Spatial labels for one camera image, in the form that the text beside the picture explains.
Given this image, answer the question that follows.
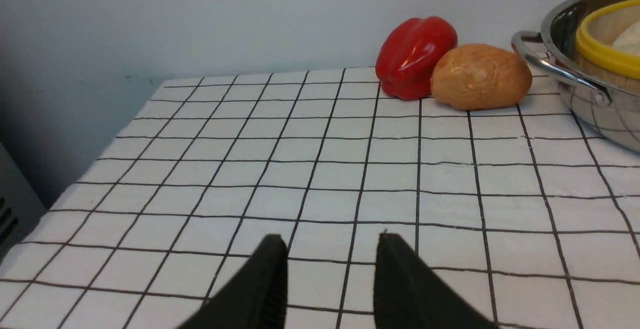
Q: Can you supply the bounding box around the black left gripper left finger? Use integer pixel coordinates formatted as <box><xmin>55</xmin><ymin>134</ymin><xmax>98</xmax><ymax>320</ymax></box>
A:
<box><xmin>179</xmin><ymin>234</ymin><xmax>288</xmax><ymax>329</ymax></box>

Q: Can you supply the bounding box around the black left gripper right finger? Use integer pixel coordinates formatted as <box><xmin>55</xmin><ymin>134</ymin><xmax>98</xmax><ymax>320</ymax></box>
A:
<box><xmin>374</xmin><ymin>233</ymin><xmax>498</xmax><ymax>329</ymax></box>

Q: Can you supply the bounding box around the bamboo steamer basket yellow rim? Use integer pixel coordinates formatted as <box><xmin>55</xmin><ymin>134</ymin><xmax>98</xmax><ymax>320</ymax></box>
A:
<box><xmin>573</xmin><ymin>0</ymin><xmax>640</xmax><ymax>95</ymax></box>

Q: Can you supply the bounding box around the stainless steel pot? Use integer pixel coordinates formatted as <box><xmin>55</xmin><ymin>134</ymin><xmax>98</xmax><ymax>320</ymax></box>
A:
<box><xmin>510</xmin><ymin>0</ymin><xmax>640</xmax><ymax>152</ymax></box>

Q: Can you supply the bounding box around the white black grid tablecloth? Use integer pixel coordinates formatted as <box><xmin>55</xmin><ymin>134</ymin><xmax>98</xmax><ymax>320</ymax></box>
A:
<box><xmin>1</xmin><ymin>67</ymin><xmax>640</xmax><ymax>329</ymax></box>

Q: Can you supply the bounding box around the brown potato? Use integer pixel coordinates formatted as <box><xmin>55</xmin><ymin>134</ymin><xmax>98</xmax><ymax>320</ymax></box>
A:
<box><xmin>430</xmin><ymin>43</ymin><xmax>533</xmax><ymax>111</ymax></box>

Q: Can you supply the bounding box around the red bell pepper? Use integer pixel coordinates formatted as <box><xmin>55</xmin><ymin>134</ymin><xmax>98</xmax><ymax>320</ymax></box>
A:
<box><xmin>375</xmin><ymin>16</ymin><xmax>458</xmax><ymax>101</ymax></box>

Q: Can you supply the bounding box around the white steamed dumpling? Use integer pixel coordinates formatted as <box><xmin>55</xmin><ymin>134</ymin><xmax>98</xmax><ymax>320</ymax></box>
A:
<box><xmin>611</xmin><ymin>20</ymin><xmax>640</xmax><ymax>57</ymax></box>

